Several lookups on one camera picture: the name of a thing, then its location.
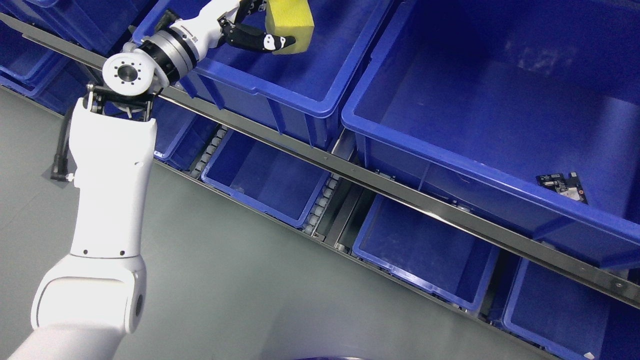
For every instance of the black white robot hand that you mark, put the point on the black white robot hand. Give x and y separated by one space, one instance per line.
222 21

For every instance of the yellow foam block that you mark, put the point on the yellow foam block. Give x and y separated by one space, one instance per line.
290 18

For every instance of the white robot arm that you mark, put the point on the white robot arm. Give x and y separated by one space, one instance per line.
94 296

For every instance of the blue lower bin middle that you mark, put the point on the blue lower bin middle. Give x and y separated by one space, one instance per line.
436 257

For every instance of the metal shelf rack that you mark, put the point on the metal shelf rack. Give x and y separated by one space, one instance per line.
362 181

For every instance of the blue bin with hand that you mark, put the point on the blue bin with hand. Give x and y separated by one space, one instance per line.
299 95

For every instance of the blue lower bin left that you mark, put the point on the blue lower bin left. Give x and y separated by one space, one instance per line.
265 178

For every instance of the blue bin upper left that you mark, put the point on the blue bin upper left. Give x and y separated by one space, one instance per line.
76 28

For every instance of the large blue bin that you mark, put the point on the large blue bin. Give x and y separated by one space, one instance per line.
470 100

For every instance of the black circuit board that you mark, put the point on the black circuit board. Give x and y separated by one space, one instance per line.
569 186

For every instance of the blue lower bin right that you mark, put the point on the blue lower bin right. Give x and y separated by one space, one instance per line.
566 318

